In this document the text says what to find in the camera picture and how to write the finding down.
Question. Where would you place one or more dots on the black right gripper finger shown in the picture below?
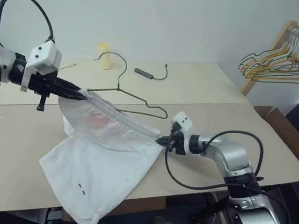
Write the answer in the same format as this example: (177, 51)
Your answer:
(164, 139)
(164, 144)

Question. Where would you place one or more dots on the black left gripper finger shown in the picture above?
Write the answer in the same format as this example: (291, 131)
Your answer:
(67, 86)
(71, 95)

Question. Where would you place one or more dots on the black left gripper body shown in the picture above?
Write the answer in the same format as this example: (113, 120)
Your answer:
(43, 83)

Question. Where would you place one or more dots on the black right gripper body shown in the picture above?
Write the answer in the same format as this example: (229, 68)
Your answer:
(178, 145)

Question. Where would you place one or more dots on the white shorts garment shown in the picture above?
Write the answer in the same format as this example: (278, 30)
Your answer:
(100, 166)

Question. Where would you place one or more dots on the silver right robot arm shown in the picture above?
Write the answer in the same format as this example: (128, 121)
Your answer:
(231, 156)

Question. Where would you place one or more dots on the pale yellow cylindrical container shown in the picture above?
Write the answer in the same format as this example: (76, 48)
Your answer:
(105, 61)

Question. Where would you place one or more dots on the brown cardboard box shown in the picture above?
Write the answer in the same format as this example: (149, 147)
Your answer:
(287, 133)

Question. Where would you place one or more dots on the wooden clothes rack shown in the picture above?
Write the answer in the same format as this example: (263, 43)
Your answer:
(280, 37)

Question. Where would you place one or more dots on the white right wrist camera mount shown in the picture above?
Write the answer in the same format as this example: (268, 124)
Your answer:
(184, 121)

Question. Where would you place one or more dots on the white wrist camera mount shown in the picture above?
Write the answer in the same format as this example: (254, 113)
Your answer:
(184, 121)
(44, 54)

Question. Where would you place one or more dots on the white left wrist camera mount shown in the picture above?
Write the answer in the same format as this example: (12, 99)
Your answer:
(44, 54)

